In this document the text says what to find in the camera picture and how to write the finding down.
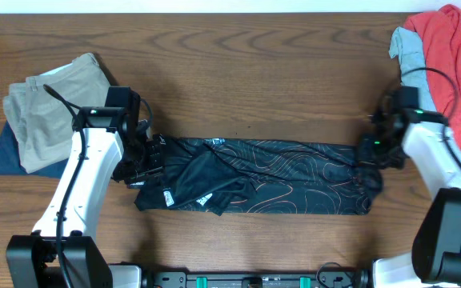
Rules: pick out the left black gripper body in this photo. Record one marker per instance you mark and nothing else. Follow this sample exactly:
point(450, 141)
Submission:
point(153, 156)

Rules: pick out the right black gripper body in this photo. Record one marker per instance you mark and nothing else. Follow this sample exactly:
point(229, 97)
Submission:
point(369, 151)

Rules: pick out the black printed cycling jersey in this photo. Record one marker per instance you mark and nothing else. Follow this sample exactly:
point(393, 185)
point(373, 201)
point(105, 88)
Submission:
point(222, 175)

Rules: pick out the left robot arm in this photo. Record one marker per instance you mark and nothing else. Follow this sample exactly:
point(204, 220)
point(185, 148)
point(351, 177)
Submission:
point(61, 250)

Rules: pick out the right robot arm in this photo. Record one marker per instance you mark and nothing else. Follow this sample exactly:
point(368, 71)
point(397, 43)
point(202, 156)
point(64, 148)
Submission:
point(435, 256)

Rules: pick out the folded beige trousers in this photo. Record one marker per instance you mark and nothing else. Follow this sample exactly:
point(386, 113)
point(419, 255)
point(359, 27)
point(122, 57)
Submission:
point(41, 124)

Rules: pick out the light grey garment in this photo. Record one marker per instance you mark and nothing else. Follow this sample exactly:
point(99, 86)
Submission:
point(412, 60)

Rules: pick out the red garment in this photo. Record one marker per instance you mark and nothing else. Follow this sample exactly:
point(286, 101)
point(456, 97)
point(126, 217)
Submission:
point(440, 32)

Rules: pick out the folded navy blue garment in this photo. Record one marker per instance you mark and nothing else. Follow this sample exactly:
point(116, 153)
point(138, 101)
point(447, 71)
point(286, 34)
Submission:
point(10, 163)

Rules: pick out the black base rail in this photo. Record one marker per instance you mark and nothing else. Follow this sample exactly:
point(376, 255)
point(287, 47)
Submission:
point(328, 275)

